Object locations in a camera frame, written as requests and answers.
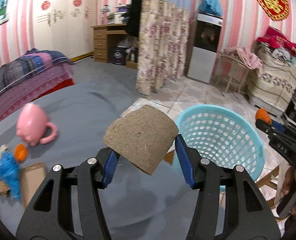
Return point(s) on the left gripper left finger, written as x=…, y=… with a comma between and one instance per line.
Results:
x=49, y=213

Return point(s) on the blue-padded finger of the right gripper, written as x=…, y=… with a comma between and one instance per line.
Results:
x=268, y=126

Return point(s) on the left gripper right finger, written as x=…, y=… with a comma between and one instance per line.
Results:
x=247, y=214

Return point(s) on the blue plastic bag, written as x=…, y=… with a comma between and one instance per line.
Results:
x=10, y=173

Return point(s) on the orange ball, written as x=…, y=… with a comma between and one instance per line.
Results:
x=20, y=152

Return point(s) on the brown fibre paper roll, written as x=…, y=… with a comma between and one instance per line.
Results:
x=143, y=137

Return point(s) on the flat brown cardboard sheet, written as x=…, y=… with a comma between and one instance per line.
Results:
x=31, y=178

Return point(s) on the light blue plastic basket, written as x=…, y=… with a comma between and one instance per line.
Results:
x=222, y=136

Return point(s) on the small metal side table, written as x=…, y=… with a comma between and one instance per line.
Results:
x=230, y=72

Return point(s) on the pink cloth on table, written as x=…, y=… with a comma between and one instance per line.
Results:
x=248, y=58

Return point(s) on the pile of colourful clothes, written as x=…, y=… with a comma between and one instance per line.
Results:
x=279, y=45

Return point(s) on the pink pig mug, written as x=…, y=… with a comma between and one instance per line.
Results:
x=34, y=126

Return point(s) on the water dispenser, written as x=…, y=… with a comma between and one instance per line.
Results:
x=204, y=50

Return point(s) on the blue cloth covered bottle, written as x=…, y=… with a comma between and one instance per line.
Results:
x=212, y=7

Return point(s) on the bed with purple blankets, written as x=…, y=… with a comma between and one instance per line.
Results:
x=30, y=76

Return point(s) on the floral curtain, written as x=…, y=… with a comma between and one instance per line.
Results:
x=163, y=38

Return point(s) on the black box under desk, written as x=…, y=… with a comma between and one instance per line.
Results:
x=119, y=56

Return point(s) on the black hanging coat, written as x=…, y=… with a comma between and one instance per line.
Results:
x=133, y=23

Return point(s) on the wooden desk with drawers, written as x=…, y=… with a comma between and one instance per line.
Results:
x=109, y=36

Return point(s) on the cream wardrobe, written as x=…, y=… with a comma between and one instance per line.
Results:
x=64, y=25

